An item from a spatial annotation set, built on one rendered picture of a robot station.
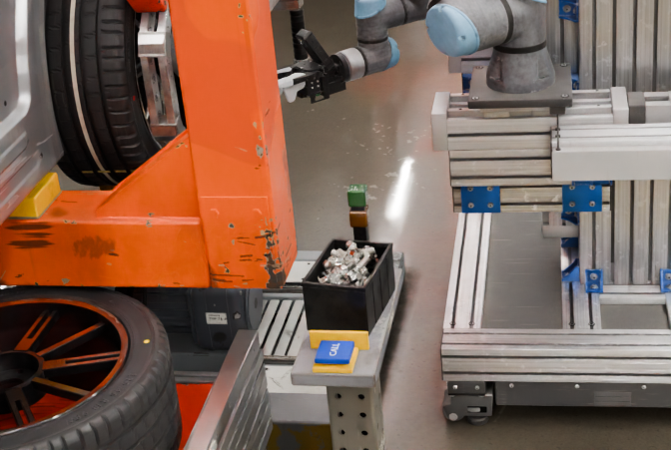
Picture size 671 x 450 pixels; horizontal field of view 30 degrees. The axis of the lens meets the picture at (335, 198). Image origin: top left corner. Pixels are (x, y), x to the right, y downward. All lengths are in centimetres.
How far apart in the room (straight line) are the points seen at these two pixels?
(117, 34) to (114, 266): 52
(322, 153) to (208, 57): 216
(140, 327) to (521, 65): 98
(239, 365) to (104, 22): 82
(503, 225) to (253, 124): 121
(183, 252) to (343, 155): 196
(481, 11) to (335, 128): 221
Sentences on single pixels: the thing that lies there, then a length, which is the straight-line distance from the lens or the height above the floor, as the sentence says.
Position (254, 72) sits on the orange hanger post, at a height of 101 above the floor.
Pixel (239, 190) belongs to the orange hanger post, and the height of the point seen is 75.
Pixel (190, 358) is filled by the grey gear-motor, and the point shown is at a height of 21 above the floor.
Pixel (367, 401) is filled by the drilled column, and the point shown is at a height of 29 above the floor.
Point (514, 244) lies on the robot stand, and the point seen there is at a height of 21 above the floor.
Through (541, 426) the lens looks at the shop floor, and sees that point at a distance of 307.
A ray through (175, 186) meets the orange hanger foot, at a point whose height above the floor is 75.
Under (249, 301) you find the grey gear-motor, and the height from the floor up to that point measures 35.
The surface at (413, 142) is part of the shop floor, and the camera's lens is 461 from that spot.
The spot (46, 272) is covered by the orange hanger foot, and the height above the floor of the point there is 56.
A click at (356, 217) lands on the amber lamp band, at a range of 274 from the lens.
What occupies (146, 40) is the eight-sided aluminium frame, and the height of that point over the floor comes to 97.
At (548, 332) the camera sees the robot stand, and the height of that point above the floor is 23.
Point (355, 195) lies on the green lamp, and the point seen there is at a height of 65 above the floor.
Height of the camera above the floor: 182
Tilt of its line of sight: 25 degrees down
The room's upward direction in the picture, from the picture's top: 6 degrees counter-clockwise
